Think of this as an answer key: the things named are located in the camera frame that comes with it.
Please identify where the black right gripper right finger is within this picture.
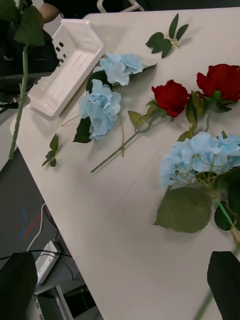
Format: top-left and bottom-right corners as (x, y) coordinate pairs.
(206, 250), (240, 320)

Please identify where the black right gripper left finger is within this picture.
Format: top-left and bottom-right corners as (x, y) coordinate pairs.
(0, 251), (39, 320)

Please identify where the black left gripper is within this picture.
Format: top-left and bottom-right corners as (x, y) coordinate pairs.
(0, 23), (60, 76)

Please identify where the rose stem with green leaves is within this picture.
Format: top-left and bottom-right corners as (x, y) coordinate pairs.
(0, 0), (46, 161)

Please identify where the pale blue flower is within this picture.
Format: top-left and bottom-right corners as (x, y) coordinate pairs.
(86, 52), (158, 94)
(153, 131), (240, 320)
(61, 79), (125, 158)

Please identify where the red rose with long stem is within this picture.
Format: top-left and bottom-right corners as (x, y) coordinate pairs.
(90, 79), (191, 174)

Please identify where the red rose with green stem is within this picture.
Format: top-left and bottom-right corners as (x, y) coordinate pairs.
(177, 63), (240, 142)

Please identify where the shallow white box with holes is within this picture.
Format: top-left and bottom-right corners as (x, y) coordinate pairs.
(26, 18), (105, 119)

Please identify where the white power strip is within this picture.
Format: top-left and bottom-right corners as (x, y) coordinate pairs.
(34, 239), (63, 286)

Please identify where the small green leaf twig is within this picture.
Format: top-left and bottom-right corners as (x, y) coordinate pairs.
(41, 133), (60, 168)

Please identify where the white chair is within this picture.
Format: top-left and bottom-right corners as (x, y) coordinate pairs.
(96, 0), (145, 14)

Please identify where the green twig with five leaves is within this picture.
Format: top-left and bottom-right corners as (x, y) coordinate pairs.
(145, 12), (190, 60)

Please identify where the black cable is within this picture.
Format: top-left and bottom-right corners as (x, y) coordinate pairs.
(0, 248), (74, 261)

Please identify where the white cable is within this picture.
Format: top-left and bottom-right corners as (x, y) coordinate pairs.
(26, 202), (47, 252)

